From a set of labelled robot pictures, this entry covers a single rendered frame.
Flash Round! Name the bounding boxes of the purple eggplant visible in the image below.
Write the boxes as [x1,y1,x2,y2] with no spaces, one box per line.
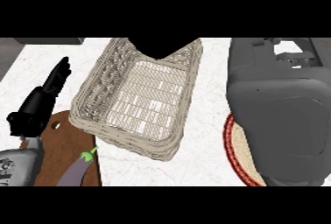
[54,145,99,187]

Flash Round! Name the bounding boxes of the beige wicker basket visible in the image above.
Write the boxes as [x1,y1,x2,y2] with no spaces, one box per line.
[68,37,204,162]

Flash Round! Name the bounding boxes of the dark grey appliance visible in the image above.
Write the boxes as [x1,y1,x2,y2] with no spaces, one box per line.
[12,37,87,46]

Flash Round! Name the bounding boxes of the brown wooden cutting board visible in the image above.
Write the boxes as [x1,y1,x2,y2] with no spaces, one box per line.
[19,109,103,187]

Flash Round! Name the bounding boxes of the round beige red-rimmed placemat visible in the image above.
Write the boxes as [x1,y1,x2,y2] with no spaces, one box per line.
[221,112,267,187]

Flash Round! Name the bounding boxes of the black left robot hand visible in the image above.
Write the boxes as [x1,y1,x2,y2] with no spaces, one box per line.
[4,56,72,139]

